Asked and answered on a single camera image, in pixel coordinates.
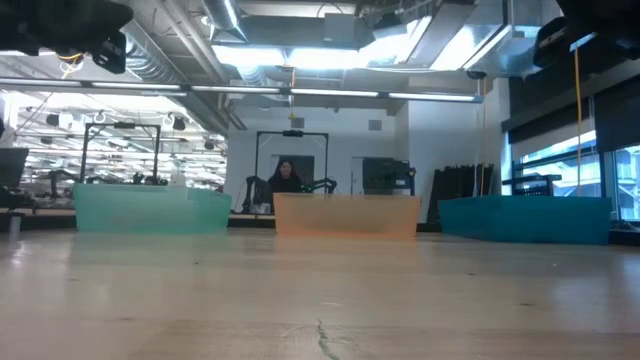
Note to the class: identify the black background robot arm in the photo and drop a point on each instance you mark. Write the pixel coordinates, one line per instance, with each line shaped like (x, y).
(255, 192)
(322, 184)

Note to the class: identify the round black ceiling device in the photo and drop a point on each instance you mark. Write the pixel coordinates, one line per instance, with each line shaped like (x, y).
(70, 59)

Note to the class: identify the black window blind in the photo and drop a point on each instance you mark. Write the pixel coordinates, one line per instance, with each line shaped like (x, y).
(615, 120)

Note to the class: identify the black monitor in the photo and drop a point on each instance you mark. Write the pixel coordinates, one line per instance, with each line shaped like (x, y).
(12, 167)

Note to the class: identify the long ceiling light bar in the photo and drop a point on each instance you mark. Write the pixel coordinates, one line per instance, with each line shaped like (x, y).
(240, 90)

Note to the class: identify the person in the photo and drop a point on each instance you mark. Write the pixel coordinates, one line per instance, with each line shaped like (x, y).
(285, 182)
(149, 180)

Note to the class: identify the black metal rack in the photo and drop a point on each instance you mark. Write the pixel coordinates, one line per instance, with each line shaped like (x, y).
(530, 180)

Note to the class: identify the translucent teal plastic bin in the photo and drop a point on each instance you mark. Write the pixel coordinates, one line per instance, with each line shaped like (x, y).
(150, 210)

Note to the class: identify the black folded panels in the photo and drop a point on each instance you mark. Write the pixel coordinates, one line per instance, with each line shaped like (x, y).
(460, 182)

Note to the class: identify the blue plastic bin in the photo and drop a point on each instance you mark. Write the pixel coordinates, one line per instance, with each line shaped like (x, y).
(525, 220)

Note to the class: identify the black equipment cabinet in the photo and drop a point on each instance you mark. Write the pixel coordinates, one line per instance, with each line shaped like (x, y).
(387, 175)

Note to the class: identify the translucent orange plastic bin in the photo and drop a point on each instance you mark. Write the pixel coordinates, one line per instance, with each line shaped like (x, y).
(345, 217)

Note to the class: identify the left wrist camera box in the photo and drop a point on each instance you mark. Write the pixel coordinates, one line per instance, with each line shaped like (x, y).
(110, 52)

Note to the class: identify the silver corrugated ventilation duct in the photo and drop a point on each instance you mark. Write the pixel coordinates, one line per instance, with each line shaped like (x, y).
(165, 75)

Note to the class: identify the silver rectangular air duct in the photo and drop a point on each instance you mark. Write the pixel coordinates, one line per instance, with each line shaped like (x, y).
(500, 35)

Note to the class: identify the dark ceiling security camera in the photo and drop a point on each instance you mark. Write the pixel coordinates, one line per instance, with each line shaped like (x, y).
(476, 75)

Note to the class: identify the black background rig frame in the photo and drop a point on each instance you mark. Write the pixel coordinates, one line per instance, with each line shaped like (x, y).
(83, 160)
(292, 133)

